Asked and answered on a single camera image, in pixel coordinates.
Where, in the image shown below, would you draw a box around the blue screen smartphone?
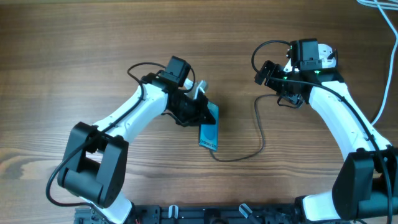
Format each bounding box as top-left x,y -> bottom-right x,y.
198,101 -> 219,151

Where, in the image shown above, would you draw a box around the black USB charging cable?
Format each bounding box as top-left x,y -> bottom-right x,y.
208,49 -> 339,162

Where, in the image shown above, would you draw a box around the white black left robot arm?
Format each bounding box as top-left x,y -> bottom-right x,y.
46,56 -> 216,223

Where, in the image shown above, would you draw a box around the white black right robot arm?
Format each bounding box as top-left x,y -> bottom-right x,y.
254,39 -> 397,223

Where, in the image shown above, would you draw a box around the white USB charger plug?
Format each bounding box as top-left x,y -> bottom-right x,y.
320,52 -> 336,68

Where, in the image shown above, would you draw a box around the white power strip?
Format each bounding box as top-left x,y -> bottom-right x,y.
318,44 -> 337,68

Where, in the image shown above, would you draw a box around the white power strip cord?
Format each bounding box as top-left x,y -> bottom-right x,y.
369,0 -> 398,127

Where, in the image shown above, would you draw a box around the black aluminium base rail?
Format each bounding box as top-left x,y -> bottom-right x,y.
73,203 -> 299,224

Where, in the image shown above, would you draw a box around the white cables at corner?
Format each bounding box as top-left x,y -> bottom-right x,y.
356,0 -> 398,11

